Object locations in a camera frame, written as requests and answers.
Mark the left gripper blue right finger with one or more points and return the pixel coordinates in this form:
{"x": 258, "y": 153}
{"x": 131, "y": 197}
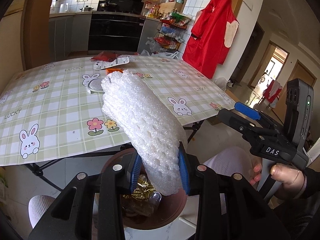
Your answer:
{"x": 184, "y": 167}

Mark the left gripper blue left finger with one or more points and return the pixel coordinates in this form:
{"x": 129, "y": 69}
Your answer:
{"x": 135, "y": 165}

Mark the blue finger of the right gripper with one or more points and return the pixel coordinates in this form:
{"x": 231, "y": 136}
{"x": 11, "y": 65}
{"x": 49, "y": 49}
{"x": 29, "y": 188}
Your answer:
{"x": 247, "y": 111}

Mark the gold foil wrapper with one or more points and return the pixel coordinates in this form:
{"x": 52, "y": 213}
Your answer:
{"x": 144, "y": 189}

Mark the white foam net sleeve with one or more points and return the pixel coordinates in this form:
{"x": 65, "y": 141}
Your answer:
{"x": 152, "y": 129}

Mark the white printed label wrapper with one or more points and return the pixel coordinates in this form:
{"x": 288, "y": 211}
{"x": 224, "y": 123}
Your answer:
{"x": 100, "y": 65}

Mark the red wrapper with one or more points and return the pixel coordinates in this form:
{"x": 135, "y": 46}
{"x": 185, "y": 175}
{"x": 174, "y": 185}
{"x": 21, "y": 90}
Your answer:
{"x": 105, "y": 56}

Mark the crushed red soda can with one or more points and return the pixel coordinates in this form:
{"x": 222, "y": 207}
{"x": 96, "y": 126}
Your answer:
{"x": 155, "y": 198}

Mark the pink trash bin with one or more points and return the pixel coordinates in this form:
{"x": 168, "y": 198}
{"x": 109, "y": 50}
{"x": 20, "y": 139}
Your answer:
{"x": 114, "y": 211}

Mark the red hanging apron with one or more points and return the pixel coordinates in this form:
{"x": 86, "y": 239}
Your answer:
{"x": 211, "y": 37}

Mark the green plaid bunny tablecloth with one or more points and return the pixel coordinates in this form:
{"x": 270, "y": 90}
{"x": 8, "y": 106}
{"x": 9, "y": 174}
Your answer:
{"x": 47, "y": 112}

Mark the white shopping bag on floor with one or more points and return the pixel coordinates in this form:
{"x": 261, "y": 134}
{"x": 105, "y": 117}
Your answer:
{"x": 153, "y": 48}

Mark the black oven stove unit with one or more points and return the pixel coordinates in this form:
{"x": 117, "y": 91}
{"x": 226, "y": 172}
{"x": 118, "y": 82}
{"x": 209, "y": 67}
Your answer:
{"x": 115, "y": 31}

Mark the grey lower cabinets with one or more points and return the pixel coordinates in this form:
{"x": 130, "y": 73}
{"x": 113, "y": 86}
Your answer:
{"x": 68, "y": 36}

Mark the cream refrigerator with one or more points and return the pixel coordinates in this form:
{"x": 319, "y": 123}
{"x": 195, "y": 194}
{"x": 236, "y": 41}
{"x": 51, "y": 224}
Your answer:
{"x": 10, "y": 50}

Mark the steel cooking pot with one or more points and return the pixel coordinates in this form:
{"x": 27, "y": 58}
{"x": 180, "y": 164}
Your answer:
{"x": 86, "y": 8}

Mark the black range hood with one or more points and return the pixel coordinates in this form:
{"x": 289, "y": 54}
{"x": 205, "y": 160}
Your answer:
{"x": 123, "y": 6}

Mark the white electric kettle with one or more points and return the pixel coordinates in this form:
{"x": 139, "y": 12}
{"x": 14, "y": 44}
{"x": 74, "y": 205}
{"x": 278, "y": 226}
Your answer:
{"x": 64, "y": 8}

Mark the wire storage rack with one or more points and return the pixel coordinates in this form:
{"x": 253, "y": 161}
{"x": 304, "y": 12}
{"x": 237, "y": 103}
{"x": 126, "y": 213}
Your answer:
{"x": 170, "y": 34}

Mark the wooden door frame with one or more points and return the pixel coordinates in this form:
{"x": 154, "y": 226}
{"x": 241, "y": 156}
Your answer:
{"x": 35, "y": 33}

